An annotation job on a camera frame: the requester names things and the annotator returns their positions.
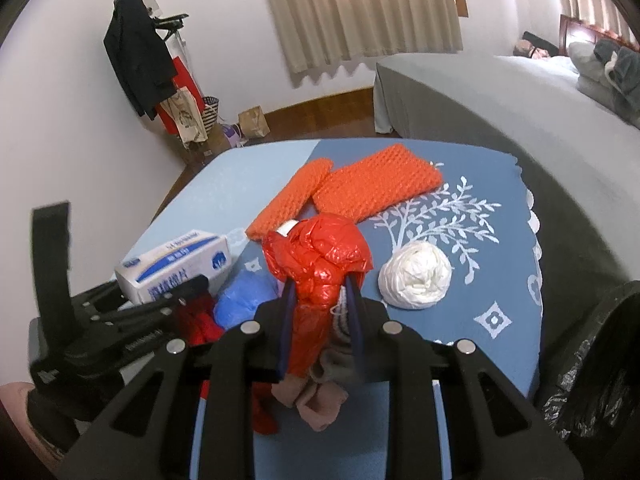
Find grey garment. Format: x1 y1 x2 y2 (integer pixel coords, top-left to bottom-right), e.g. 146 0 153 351
595 39 640 96

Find brown grey sock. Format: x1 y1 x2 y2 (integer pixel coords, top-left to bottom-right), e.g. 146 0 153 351
272 305 353 432

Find dark bundle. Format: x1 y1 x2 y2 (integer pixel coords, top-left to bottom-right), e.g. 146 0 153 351
514 31 562 61

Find red puffy cloth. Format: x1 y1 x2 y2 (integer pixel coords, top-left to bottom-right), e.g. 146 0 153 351
175 292 281 436

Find striped basket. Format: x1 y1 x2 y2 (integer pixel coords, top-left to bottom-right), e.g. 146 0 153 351
202 96 221 138

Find small orange foam net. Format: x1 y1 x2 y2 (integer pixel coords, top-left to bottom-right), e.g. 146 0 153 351
246 158 335 242

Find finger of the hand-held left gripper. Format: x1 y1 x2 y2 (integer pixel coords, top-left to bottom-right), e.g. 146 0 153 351
70 280 123 311
85 274 210 328

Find white and blue tissue box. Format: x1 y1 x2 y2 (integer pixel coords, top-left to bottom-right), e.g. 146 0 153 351
115 230 232 306

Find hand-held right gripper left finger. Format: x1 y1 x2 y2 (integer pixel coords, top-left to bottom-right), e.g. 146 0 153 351
60 280 301 480

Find purple bag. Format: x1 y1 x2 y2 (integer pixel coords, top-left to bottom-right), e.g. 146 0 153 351
220 124 246 148

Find wooden headboard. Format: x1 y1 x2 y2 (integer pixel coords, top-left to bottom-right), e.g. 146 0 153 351
559 14 621 56

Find beige tote bag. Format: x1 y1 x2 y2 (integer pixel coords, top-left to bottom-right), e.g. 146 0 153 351
167 86 208 148

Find blue patterned tablecloth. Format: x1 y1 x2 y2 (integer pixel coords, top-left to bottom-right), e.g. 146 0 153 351
145 137 543 480

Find black clothes hanger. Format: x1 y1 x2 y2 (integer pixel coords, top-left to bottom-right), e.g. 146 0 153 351
150 12 190 36

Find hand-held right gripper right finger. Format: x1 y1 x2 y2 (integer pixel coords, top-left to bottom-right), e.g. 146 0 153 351
345 275 586 480

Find black jacket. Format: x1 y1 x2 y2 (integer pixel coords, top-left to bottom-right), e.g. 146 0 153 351
103 0 178 121

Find large orange foam net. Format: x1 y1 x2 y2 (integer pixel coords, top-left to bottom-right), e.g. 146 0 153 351
312 143 444 223

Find grey bed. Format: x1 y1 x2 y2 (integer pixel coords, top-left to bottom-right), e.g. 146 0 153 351
374 52 640 411

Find brown paper bag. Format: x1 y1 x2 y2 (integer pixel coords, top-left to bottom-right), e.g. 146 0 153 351
238 106 271 139

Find wide beige curtain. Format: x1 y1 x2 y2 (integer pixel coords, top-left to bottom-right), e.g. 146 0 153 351
252 0 465 86

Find blue plastic bag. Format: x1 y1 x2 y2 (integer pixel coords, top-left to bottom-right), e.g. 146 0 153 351
214 257 286 333

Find red plastic bag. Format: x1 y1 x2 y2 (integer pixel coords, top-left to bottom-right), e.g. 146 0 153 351
262 214 375 376

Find black-lined trash bin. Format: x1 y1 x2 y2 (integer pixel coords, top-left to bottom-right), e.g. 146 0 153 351
532 280 640 461

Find white plastic bag ball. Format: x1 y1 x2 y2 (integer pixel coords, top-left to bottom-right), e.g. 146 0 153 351
378 241 453 309

